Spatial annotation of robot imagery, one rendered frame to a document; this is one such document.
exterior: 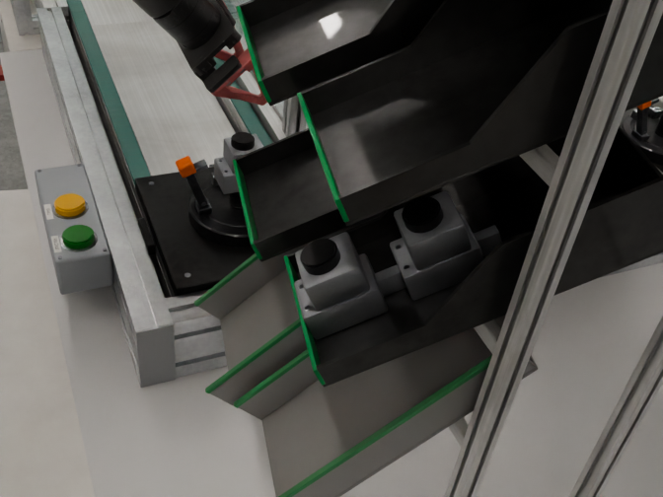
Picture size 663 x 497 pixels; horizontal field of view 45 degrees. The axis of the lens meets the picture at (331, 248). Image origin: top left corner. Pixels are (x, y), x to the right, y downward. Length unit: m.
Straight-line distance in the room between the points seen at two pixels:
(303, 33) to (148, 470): 0.53
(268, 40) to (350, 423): 0.35
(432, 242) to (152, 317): 0.48
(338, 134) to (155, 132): 0.83
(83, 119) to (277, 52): 0.72
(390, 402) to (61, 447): 0.43
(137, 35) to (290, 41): 1.02
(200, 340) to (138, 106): 0.57
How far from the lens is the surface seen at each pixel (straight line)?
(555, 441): 1.08
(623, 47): 0.47
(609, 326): 1.25
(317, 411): 0.80
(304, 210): 0.75
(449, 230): 0.61
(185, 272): 1.03
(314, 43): 0.67
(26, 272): 1.23
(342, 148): 0.57
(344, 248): 0.62
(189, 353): 1.03
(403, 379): 0.75
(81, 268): 1.09
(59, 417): 1.04
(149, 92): 1.50
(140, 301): 1.01
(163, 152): 1.34
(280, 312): 0.87
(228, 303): 0.93
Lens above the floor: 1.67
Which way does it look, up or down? 40 degrees down
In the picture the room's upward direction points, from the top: 7 degrees clockwise
